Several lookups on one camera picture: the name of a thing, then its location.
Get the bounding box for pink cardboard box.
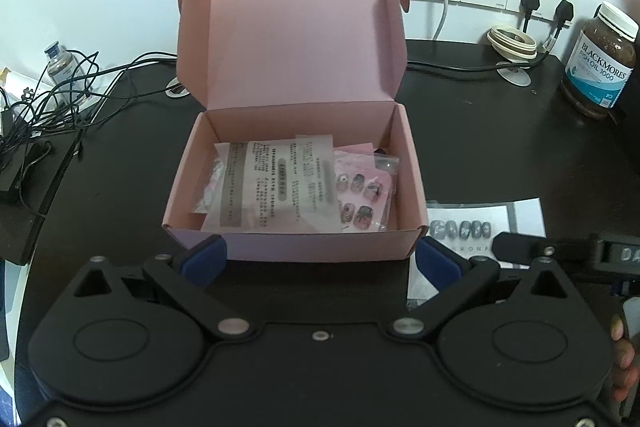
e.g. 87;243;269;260
161;0;430;262

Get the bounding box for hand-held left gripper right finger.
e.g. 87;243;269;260
391;237;573;339

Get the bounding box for pink foil packet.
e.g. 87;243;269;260
331;142;377;168

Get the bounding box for white network cable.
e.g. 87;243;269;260
431;0;449;40

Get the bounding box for white plastic device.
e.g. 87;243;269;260
0;68;51;108

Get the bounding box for tangle of black cables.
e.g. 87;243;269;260
0;49;181;142

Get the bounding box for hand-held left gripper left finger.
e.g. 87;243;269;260
74;234;254;339

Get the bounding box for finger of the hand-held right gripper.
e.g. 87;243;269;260
491;232;598;267

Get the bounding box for cream round lid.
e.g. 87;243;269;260
486;24;538;60

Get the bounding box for white instruction packet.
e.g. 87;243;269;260
202;133;337;234

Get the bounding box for black power plug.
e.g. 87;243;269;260
542;0;575;52
519;0;543;32

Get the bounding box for brown supplement bottle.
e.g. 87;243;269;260
559;1;640;122

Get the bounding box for pink nail sticker packet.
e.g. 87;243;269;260
332;147;398;232

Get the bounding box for black power cable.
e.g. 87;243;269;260
406;52;551;75

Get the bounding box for person's right hand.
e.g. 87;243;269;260
610;309;640;388

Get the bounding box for small clear bottle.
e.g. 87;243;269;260
44;42;76;88

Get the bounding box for black wooden desktop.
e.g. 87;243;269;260
0;38;640;427

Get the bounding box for grey nail set packet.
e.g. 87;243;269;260
406;198;547;312

